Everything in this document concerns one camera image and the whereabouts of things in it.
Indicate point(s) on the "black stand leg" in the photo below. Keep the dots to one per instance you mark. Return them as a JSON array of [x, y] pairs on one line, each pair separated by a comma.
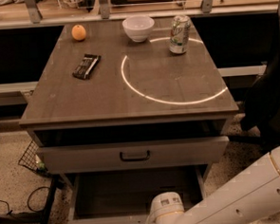
[[40, 217]]

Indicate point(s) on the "black snack bar packet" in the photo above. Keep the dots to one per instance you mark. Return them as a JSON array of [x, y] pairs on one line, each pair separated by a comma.
[[85, 67]]

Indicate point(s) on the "grey drawer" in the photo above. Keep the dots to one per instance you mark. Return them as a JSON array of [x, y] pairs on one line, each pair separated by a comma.
[[124, 196], [130, 156]]

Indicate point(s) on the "black wire basket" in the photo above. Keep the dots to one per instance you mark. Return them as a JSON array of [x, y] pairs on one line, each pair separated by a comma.
[[31, 161]]

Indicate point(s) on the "white bowl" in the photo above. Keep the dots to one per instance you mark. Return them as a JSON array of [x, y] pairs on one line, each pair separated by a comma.
[[138, 28]]

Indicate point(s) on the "orange fruit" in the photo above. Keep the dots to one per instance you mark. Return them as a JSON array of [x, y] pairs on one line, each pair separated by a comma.
[[78, 33]]

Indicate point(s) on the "black office chair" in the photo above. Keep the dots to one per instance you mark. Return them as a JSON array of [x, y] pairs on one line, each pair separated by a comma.
[[262, 102]]

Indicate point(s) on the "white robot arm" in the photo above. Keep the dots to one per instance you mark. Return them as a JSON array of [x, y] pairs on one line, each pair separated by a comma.
[[252, 194]]

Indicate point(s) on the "grey drawer cabinet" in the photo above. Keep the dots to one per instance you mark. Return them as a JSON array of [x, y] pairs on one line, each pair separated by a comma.
[[136, 92]]

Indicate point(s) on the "green soda can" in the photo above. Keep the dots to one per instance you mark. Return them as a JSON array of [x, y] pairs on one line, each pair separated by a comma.
[[180, 34]]

